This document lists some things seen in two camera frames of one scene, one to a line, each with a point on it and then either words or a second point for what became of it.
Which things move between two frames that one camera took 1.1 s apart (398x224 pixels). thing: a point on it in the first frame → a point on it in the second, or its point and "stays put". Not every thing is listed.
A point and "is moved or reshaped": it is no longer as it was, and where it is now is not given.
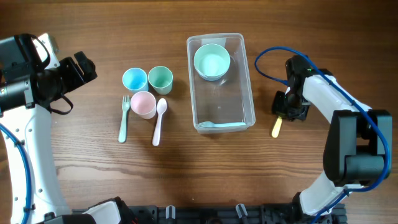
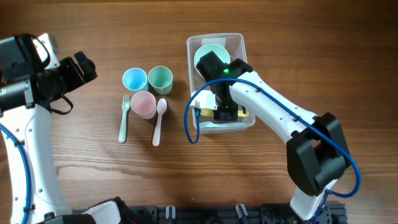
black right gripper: (282, 109) → (226, 112)
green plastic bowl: (211, 60) stays put
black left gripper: (72, 73) stays put
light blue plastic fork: (211, 124) stays put
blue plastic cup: (135, 79) stays put
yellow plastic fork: (277, 127) is moved or reshaped
